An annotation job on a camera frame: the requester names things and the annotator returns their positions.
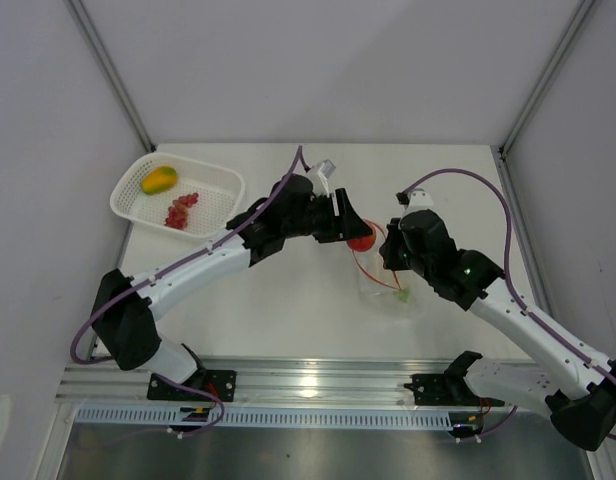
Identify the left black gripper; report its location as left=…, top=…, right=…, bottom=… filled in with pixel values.
left=283, top=189, right=371, bottom=244

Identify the red toy tomato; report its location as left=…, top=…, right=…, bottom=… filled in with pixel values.
left=347, top=221, right=377, bottom=253

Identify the clear red zip bag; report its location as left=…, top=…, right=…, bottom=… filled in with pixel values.
left=347, top=220, right=423, bottom=318

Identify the green white toy cabbage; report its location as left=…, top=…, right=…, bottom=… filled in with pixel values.
left=372, top=283, right=414, bottom=306

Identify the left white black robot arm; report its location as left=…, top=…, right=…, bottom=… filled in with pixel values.
left=92, top=174, right=373, bottom=400

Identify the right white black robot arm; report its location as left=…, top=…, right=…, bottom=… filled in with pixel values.
left=380, top=209, right=616, bottom=451

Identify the white perforated plastic basket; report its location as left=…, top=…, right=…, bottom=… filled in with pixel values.
left=110, top=152, right=245, bottom=241

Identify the red toy grape bunch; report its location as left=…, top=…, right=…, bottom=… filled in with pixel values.
left=164, top=192, right=199, bottom=230

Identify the yellow green toy mango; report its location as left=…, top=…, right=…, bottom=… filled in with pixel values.
left=140, top=166, right=178, bottom=195

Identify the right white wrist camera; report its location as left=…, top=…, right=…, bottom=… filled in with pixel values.
left=396, top=188, right=434, bottom=210

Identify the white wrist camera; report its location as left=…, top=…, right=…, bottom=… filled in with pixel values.
left=305, top=159, right=336, bottom=196
left=396, top=188, right=434, bottom=210

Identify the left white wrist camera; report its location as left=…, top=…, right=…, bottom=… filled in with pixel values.
left=305, top=159, right=336, bottom=196

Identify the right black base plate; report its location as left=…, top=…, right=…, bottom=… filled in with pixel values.
left=403, top=374, right=505, bottom=407

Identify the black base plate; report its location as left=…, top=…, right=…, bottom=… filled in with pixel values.
left=147, top=370, right=237, bottom=402
left=403, top=374, right=505, bottom=407

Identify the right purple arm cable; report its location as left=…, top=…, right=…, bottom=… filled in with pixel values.
left=395, top=168, right=616, bottom=441

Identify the aluminium mounting rail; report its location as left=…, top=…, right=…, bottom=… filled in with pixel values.
left=54, top=357, right=450, bottom=410

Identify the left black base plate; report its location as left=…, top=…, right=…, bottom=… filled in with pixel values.
left=147, top=370, right=237, bottom=402

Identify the white slotted cable duct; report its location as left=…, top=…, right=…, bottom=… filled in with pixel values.
left=75, top=404, right=453, bottom=431

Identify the right aluminium frame post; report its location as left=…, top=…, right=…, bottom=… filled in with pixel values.
left=498, top=0, right=603, bottom=161

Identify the aluminium frame post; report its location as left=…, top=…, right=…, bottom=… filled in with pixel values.
left=64, top=0, right=156, bottom=153
left=498, top=0, right=603, bottom=161

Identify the left aluminium frame post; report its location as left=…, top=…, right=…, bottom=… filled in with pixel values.
left=64, top=0, right=156, bottom=153

